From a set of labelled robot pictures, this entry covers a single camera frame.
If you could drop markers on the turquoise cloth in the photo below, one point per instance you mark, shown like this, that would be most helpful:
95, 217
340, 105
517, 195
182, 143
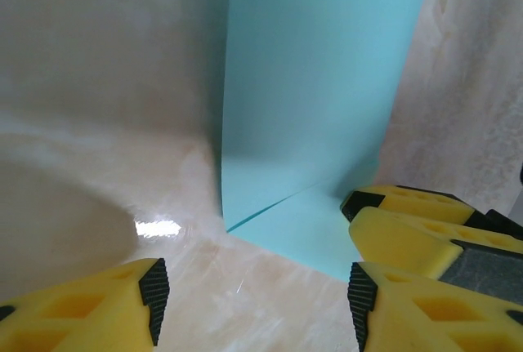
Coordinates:
306, 82

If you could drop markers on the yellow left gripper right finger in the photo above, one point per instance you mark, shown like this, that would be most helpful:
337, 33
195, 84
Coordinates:
429, 319

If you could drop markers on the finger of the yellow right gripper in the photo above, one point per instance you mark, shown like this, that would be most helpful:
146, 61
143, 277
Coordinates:
400, 241
408, 201

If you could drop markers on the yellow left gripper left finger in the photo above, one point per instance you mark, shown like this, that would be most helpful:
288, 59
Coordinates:
81, 311

